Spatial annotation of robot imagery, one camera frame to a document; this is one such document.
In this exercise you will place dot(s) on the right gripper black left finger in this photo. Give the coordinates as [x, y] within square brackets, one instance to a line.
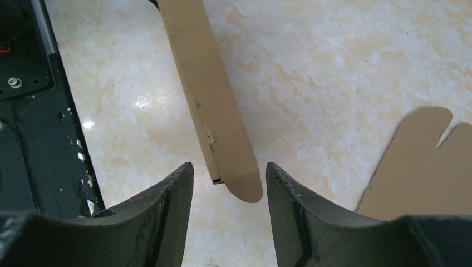
[148, 229]

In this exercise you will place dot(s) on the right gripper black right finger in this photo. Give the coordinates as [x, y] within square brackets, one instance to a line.
[309, 230]

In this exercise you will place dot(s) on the brown cardboard box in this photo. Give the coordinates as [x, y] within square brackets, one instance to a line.
[222, 134]

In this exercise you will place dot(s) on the large brown cardboard sheet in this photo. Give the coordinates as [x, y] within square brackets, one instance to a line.
[418, 174]

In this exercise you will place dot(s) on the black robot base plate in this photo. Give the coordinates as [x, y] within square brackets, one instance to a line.
[45, 163]

